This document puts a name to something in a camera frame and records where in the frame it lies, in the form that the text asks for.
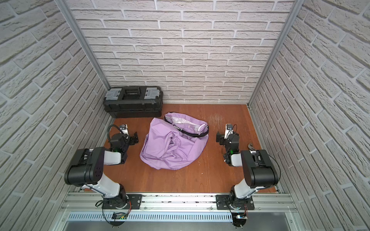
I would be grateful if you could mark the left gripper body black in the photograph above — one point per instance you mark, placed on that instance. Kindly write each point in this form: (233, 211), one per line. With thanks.
(134, 138)

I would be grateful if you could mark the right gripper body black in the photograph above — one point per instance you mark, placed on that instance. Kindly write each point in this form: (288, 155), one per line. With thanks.
(219, 137)

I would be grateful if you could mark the black leather belt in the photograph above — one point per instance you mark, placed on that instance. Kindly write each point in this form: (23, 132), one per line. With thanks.
(187, 125)

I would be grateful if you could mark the purple trousers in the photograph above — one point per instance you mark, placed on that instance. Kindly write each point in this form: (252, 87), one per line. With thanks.
(167, 148)

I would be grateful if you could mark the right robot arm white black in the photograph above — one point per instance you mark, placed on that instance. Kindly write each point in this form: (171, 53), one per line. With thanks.
(259, 172)

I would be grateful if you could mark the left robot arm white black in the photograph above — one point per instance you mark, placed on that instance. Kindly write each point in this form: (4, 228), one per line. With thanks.
(86, 168)

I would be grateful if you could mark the black plastic toolbox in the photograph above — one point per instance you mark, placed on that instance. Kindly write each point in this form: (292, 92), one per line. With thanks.
(134, 101)

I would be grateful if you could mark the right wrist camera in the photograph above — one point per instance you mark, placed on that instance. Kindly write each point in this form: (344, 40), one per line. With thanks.
(228, 130)

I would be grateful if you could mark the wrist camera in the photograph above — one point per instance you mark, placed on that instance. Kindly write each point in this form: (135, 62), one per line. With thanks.
(228, 130)
(124, 129)

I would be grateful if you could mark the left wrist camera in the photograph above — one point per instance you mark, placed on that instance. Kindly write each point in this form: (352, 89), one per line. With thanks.
(124, 129)

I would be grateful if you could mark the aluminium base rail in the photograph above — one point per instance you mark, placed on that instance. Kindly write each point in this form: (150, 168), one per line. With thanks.
(197, 207)

